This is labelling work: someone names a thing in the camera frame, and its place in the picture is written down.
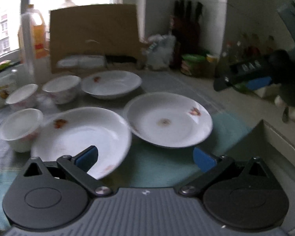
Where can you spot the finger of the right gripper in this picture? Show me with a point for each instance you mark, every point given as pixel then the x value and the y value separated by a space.
pixel 251 74

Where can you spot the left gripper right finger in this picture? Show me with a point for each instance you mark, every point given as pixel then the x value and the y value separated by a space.
pixel 241 195

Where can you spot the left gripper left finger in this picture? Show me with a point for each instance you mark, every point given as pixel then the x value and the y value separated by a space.
pixel 52 194

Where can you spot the white plate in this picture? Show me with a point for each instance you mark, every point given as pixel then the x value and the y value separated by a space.
pixel 109 85
pixel 168 120
pixel 72 131

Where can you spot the white bowl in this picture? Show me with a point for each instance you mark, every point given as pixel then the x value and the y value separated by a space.
pixel 23 98
pixel 63 89
pixel 21 128

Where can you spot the sauce bottles group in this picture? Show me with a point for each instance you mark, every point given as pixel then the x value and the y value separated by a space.
pixel 246 48

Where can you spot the black knife block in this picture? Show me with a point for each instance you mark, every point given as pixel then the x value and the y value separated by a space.
pixel 186 28

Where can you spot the white plastic bag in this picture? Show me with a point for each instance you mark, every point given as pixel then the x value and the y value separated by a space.
pixel 158 54

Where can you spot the glass jar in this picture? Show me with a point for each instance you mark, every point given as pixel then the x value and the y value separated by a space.
pixel 8 84

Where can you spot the orange oil bottle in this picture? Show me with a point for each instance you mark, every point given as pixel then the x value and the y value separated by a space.
pixel 38 29

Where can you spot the wooden cutting board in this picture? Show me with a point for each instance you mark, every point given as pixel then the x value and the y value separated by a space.
pixel 108 29

